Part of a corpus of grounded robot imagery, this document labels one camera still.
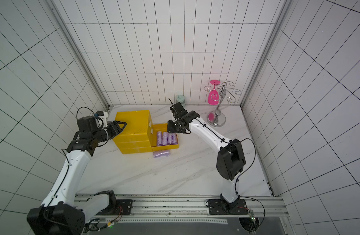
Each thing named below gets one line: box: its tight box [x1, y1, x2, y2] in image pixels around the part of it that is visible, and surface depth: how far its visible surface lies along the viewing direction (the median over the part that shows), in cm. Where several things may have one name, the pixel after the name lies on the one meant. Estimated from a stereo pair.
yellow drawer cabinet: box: [112, 110, 154, 155], surface depth 82 cm
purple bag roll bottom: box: [167, 133, 173, 146], surface depth 97 cm
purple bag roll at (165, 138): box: [161, 131, 169, 146], surface depth 97 cm
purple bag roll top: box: [156, 131, 163, 147], surface depth 99 cm
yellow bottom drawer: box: [151, 123, 180, 152], surface depth 96 cm
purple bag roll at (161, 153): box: [153, 149, 171, 159], surface depth 92 cm
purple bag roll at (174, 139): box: [171, 133, 179, 145], surface depth 98 cm
